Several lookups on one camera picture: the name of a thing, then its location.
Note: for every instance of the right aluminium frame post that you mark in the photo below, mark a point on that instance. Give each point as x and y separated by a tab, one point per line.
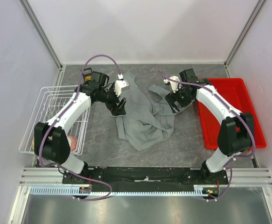
245	30

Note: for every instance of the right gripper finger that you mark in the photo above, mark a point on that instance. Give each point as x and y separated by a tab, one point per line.
170	99
175	108

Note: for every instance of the white wire dish rack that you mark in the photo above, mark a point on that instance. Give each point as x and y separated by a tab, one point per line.
51	101

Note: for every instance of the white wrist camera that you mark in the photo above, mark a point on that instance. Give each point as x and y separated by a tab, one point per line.
174	82
120	85

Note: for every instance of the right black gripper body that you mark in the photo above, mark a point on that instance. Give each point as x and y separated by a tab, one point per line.
181	96

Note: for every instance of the beige bowl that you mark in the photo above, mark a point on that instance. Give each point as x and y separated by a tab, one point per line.
33	144

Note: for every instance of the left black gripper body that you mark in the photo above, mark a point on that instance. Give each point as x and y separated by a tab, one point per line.
112	99

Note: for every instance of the black box with brooch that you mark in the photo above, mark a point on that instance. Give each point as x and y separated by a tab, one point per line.
87	74

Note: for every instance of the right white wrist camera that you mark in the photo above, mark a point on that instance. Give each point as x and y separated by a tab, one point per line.
174	82

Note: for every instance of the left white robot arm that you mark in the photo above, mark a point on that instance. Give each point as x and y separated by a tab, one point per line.
51	141

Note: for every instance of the grey shirt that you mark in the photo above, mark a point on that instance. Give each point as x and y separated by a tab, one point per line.
147	122

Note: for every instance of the left aluminium frame post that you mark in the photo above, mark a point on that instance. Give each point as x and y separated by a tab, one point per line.
36	24

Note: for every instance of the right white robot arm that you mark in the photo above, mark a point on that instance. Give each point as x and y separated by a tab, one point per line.
236	133

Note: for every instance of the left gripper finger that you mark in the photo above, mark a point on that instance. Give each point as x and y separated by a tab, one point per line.
121	107
115	110

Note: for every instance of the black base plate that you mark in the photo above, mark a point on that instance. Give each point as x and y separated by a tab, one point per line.
155	178

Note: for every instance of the pink patterned bowl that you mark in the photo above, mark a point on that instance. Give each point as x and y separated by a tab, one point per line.
72	142

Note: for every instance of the grey slotted cable duct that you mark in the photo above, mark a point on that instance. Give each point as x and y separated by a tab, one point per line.
79	191

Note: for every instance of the aluminium frame post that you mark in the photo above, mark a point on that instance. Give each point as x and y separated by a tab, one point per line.
245	30
36	24

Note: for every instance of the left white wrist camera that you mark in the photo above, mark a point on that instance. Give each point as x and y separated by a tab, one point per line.
120	85

